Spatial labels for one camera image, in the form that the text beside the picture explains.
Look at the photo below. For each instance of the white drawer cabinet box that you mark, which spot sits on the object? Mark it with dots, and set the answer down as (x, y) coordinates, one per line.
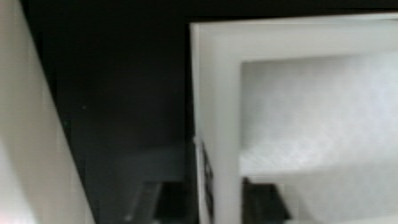
(295, 113)

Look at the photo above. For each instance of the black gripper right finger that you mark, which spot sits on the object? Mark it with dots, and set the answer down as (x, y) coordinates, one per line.
(265, 210)

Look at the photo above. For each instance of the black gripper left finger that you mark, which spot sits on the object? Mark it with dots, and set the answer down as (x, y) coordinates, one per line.
(158, 205)

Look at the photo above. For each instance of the white front fence rail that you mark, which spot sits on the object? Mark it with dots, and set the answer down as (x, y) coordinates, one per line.
(41, 192)

